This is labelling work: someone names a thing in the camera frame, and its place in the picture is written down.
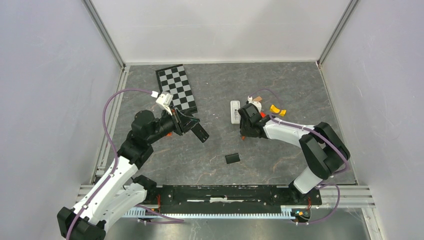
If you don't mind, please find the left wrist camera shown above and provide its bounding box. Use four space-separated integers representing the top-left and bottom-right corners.
155 91 173 115

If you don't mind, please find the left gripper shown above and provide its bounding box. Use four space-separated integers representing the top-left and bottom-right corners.
146 104 200 144

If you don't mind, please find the white remote control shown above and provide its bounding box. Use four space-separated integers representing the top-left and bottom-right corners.
230 100 241 125

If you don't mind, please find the checkered chess board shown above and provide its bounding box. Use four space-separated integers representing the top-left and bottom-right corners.
155 64 198 114

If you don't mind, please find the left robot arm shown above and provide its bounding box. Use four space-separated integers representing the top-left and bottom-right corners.
57 107 209 240

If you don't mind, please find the black battery cover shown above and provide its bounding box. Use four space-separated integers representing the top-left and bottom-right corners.
225 153 241 164

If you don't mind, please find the yellow arch block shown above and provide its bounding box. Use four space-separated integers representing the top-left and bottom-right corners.
269 104 287 117

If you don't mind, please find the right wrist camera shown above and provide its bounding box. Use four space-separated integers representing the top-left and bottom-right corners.
247 96 262 112

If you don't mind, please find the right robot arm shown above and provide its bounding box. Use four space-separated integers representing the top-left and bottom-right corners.
237 103 351 204

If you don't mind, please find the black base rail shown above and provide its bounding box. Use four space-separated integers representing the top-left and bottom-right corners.
142 185 323 214

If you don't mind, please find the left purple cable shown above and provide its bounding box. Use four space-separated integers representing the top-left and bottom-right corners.
65 88 185 240

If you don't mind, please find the black remote control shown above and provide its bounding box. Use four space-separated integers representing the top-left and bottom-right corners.
191 123 210 143

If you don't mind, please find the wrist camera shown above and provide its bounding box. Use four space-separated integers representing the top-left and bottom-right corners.
155 91 173 115
247 96 262 112

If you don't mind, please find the brown wooden block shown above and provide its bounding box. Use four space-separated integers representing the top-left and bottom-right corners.
253 96 262 102

